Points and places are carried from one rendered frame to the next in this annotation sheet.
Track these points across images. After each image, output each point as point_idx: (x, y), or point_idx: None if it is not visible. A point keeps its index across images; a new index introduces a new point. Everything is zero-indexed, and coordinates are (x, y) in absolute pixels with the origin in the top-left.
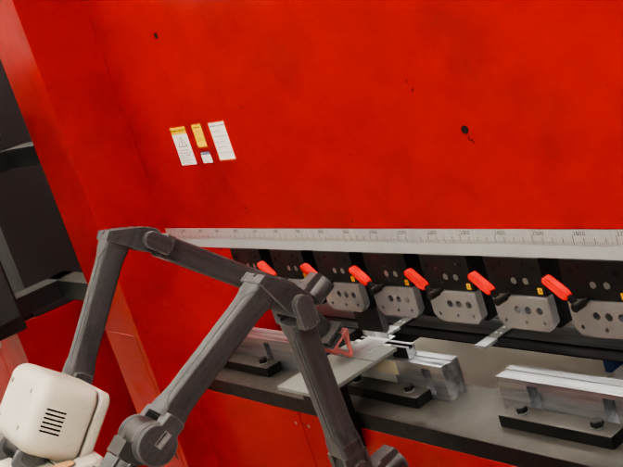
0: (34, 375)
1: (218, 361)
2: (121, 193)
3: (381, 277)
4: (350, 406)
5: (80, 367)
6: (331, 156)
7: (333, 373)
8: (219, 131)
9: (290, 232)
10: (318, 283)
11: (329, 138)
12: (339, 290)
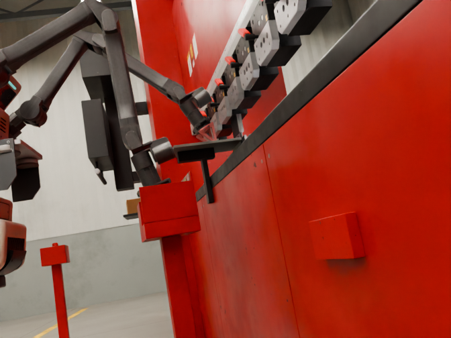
0: None
1: (44, 35)
2: (170, 101)
3: (229, 81)
4: (207, 172)
5: (38, 94)
6: (213, 12)
7: (126, 70)
8: (194, 40)
9: (210, 83)
10: (200, 92)
11: (212, 0)
12: (221, 107)
